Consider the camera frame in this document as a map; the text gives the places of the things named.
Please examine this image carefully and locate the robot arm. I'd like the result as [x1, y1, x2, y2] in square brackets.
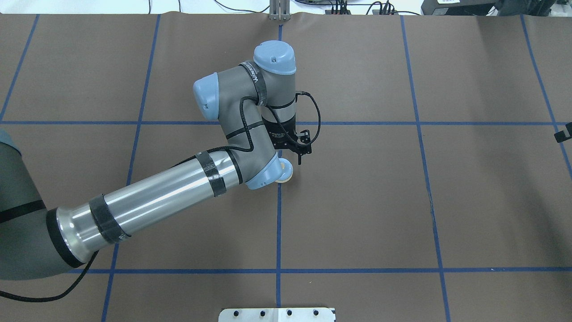
[0, 40, 312, 280]

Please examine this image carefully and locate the white metal mount base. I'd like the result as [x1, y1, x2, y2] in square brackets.
[218, 307, 336, 322]

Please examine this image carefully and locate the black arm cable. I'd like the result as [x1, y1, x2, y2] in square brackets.
[0, 91, 321, 303]

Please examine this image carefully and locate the power strip with plugs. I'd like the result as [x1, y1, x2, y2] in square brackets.
[325, 0, 351, 16]

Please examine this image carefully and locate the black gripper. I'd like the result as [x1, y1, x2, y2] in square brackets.
[263, 117, 312, 165]

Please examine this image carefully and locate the black device top right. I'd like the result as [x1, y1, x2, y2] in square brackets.
[421, 0, 571, 17]

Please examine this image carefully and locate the grey metal camera post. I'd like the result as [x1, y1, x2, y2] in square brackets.
[269, 0, 291, 21]

